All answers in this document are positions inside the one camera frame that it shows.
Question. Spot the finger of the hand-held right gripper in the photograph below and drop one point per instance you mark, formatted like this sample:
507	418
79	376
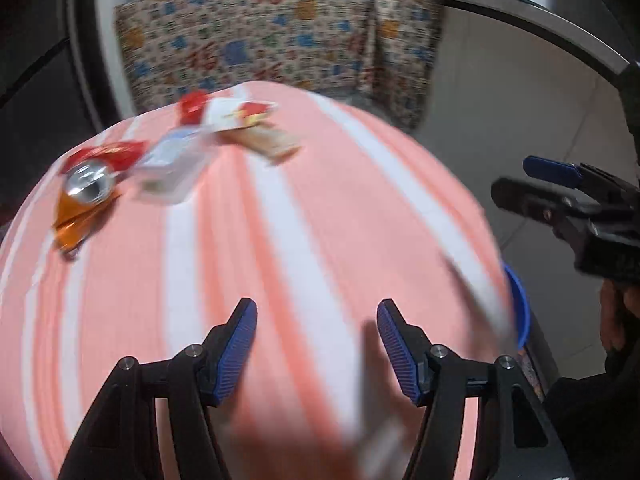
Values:
550	170
525	200

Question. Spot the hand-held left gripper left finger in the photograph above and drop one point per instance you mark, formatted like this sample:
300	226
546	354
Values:
235	350

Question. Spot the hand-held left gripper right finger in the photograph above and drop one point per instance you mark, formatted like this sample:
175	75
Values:
400	355

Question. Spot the blue plastic basket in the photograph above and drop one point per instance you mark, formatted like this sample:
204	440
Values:
517	305

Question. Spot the clear plastic box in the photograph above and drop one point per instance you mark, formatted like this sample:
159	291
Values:
170	165

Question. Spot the brown food wrapper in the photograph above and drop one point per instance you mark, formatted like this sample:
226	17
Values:
265	142

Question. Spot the red snack packet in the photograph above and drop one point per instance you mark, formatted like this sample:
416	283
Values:
115	155

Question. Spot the white packet with red print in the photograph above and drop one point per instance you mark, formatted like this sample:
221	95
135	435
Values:
235	112

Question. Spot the red wrapper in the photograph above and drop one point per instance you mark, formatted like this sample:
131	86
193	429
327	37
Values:
192	105

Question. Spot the person's right hand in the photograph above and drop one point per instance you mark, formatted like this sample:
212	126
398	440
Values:
617	315

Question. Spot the white lower cabinet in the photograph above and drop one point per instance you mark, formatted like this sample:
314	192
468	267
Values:
500	110

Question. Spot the striped pink tablecloth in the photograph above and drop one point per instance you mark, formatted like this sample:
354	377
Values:
310	240

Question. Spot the grey kitchen countertop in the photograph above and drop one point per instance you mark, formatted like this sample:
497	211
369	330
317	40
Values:
525	15

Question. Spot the large printed cloth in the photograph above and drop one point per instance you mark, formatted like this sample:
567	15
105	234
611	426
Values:
250	35

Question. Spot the grey refrigerator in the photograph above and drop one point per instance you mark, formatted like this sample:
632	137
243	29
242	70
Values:
30	60

